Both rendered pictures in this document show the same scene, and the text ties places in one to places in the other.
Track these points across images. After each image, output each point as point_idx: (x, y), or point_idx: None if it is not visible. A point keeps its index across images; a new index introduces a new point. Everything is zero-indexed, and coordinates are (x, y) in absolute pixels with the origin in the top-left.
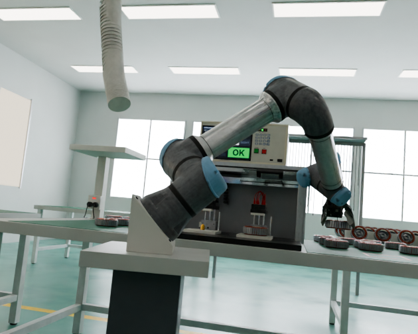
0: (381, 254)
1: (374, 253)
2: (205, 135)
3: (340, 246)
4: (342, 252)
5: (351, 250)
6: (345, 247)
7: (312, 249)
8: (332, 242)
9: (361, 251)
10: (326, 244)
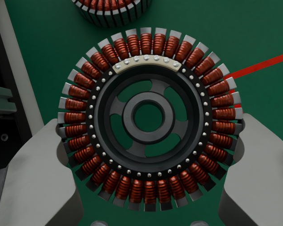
0: (275, 22)
1: (254, 35)
2: None
3: (133, 17)
4: None
5: (180, 42)
6: (148, 4)
7: (96, 216)
8: (103, 19)
9: (206, 13)
10: (82, 14)
